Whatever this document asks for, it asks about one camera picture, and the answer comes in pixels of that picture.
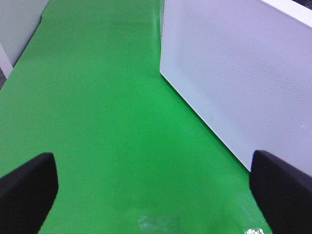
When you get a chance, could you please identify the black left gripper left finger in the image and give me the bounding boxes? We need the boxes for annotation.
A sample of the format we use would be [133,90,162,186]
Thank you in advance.
[0,153,59,234]

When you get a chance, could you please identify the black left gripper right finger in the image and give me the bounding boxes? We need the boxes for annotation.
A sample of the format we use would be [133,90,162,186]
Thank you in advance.
[250,150,312,234]

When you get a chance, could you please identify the white microwave door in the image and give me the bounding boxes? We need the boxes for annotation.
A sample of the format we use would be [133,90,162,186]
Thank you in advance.
[160,0,312,174]

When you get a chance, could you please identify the clear adhesive tape strip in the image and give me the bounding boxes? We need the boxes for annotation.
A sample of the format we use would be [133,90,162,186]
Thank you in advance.
[244,228,265,234]

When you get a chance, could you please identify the clear tape patch left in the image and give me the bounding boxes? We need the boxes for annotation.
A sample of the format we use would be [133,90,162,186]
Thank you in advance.
[138,216,181,234]

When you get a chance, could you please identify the white wall panel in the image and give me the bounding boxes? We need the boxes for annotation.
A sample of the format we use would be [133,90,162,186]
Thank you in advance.
[0,0,49,78]

